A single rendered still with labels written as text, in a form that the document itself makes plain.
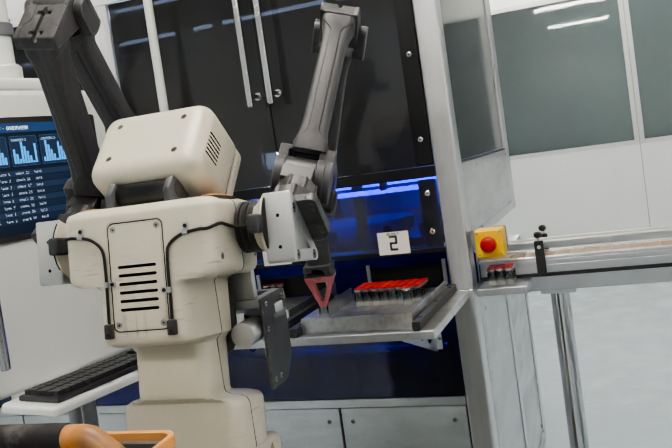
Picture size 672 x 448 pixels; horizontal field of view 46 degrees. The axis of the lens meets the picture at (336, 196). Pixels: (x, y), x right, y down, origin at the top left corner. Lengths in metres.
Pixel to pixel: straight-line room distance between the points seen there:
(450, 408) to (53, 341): 1.05
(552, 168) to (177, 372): 5.50
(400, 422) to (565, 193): 4.61
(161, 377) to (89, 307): 0.93
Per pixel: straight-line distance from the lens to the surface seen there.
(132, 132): 1.39
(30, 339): 2.15
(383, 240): 2.10
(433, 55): 2.05
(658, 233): 2.15
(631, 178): 6.61
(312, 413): 2.30
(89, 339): 2.27
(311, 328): 1.81
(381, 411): 2.23
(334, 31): 1.54
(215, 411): 1.35
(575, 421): 2.29
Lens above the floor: 1.27
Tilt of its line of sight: 3 degrees down
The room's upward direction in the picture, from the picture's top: 8 degrees counter-clockwise
